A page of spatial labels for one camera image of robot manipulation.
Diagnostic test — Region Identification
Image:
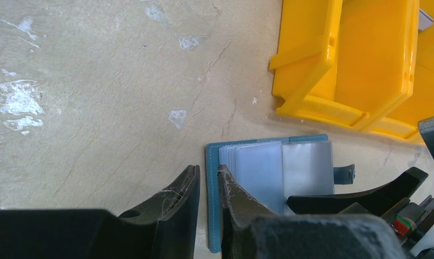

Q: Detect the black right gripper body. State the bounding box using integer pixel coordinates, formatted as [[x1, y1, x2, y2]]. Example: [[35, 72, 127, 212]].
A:
[[391, 117, 434, 258]]

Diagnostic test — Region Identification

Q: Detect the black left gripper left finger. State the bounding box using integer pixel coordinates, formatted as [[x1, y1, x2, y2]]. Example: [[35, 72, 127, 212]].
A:
[[0, 165, 200, 258]]

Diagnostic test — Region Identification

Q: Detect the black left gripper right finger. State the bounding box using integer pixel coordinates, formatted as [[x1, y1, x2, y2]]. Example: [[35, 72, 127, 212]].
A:
[[218, 165, 406, 258]]

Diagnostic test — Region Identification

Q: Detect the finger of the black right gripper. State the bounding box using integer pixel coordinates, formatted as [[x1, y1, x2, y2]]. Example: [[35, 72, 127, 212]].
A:
[[286, 167, 429, 216]]

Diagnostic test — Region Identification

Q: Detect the blue leather card holder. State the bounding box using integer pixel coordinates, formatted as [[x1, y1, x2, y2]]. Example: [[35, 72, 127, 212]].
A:
[[205, 134, 355, 254]]

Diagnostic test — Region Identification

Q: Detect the white VIP card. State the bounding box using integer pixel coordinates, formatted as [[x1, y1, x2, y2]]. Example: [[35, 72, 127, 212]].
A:
[[418, 9, 434, 32]]

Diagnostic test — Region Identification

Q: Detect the yellow middle bin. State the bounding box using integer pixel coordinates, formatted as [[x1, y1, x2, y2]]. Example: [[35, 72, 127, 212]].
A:
[[369, 1, 434, 145]]

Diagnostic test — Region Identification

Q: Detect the yellow bin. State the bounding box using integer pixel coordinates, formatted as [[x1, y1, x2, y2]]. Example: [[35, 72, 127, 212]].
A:
[[270, 1, 420, 132], [369, 1, 434, 145]]

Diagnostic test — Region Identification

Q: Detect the yellow left bin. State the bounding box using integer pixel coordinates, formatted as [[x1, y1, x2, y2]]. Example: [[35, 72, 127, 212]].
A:
[[270, 1, 420, 132]]

